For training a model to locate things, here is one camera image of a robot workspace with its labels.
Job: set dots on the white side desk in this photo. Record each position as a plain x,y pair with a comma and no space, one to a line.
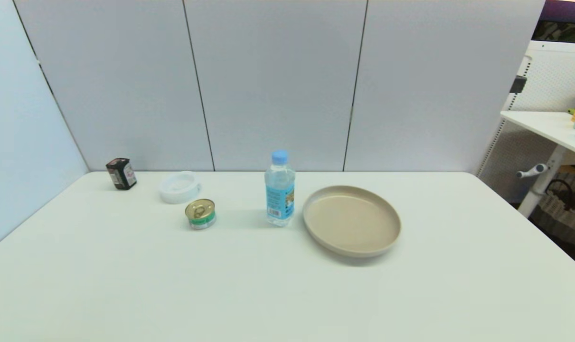
551,126

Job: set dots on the woven wicker basket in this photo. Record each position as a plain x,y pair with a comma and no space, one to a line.
565,218

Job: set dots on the white round plastic dish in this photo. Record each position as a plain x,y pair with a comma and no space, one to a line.
179,186

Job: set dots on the soda water bottle blue label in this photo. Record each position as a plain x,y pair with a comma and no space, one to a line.
280,199

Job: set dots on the beige round plate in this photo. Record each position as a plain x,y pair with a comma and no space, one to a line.
351,221

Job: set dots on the white pegboard panel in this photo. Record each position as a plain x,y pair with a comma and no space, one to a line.
553,76

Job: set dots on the black clip on pegboard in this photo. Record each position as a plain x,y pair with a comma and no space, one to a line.
519,84

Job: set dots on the cat food can gold lid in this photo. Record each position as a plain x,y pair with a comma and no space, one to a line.
200,213

